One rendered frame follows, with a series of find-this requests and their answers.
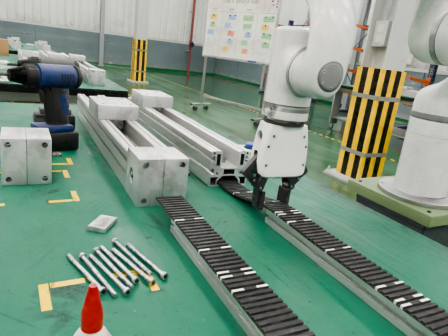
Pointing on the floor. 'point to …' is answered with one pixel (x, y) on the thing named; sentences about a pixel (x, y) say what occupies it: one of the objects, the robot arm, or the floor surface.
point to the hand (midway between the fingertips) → (271, 198)
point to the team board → (239, 37)
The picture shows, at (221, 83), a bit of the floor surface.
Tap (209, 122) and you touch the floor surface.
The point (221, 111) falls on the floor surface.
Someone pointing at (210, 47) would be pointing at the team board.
